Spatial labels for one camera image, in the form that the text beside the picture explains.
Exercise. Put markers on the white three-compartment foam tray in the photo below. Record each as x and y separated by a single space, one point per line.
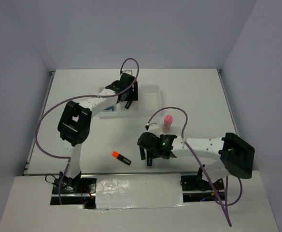
149 101

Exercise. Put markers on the orange highlighter marker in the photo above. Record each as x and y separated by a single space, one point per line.
121 158

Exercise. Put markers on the pink highlighter marker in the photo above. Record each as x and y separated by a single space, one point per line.
128 104

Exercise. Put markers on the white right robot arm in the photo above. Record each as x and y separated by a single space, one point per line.
231 155

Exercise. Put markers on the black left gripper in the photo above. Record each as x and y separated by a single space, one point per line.
133 95

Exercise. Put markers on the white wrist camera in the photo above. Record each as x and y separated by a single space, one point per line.
130 72
152 126

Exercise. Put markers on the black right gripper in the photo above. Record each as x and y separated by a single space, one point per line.
142 152

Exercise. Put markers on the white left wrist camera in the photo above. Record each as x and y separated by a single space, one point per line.
130 72

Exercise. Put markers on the silver foil-covered base plate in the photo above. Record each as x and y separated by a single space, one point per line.
136 191

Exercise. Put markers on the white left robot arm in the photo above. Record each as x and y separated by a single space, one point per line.
74 125

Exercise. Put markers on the pink-lidded toothpick jar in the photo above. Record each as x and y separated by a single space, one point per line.
168 119

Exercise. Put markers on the blue paint jar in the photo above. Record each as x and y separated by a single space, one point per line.
110 108

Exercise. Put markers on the blue highlighter marker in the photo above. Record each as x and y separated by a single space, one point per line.
149 161

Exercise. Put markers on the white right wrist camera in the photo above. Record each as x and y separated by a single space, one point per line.
152 126

